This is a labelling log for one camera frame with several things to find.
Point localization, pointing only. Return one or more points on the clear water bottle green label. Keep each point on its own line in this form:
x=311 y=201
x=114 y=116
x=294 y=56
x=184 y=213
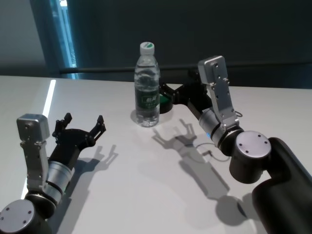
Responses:
x=147 y=73

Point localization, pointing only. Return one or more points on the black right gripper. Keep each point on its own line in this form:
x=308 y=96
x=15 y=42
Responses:
x=195 y=95

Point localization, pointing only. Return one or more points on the thick grey metal handrail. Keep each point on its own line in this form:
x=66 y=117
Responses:
x=195 y=67

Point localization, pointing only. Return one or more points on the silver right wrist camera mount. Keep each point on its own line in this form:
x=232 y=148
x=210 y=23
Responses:
x=219 y=92

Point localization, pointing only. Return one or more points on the left robot arm silver black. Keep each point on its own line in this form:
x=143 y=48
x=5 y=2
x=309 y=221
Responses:
x=57 y=174

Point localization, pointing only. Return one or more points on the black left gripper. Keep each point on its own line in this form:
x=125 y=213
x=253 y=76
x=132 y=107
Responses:
x=70 y=143

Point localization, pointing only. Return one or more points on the right robot arm silver black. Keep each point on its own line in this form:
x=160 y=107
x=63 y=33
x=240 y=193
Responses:
x=263 y=165

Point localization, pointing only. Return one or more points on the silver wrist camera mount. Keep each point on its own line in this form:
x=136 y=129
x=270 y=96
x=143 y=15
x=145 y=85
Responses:
x=34 y=141
x=219 y=92

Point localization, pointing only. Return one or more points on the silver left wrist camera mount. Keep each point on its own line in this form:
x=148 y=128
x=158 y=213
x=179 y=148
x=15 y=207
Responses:
x=34 y=141

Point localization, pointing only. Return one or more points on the window glass strip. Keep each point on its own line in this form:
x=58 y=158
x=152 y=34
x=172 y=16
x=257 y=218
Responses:
x=65 y=44

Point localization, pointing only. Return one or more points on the green button black base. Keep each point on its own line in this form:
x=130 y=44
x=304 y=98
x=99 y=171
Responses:
x=166 y=103

